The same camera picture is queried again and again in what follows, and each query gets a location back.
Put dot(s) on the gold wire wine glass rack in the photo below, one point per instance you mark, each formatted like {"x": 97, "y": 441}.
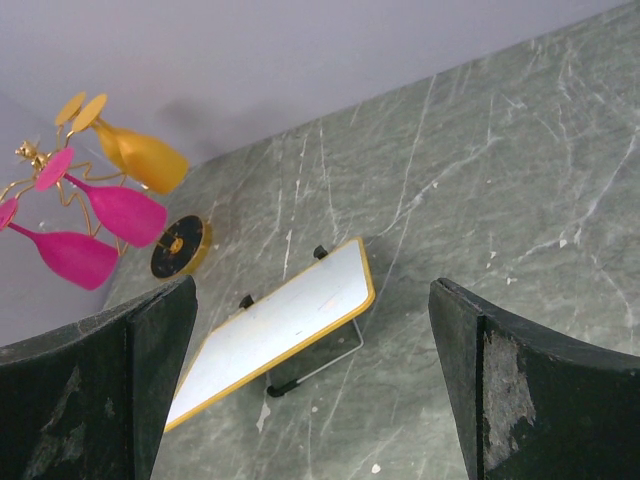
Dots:
{"x": 178, "y": 250}

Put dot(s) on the white tablet yellow frame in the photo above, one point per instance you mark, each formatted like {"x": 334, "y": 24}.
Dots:
{"x": 211, "y": 373}

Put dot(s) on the yellow wine glass rear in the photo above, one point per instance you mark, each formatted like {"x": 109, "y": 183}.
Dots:
{"x": 75, "y": 107}

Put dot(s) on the yellow wine glass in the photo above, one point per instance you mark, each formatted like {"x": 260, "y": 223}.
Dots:
{"x": 144, "y": 158}
{"x": 75, "y": 107}

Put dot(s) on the yellow wine glass front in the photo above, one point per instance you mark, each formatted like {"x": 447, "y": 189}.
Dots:
{"x": 144, "y": 158}

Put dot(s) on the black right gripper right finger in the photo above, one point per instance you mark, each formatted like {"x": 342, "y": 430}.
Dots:
{"x": 530, "y": 402}

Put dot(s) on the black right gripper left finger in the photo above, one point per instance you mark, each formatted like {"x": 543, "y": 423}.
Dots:
{"x": 90, "y": 400}

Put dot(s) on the pink wine glass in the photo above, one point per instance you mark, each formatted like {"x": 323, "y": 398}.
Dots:
{"x": 127, "y": 213}
{"x": 77, "y": 258}

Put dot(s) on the black wire tablet stand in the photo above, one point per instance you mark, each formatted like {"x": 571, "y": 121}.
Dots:
{"x": 320, "y": 365}

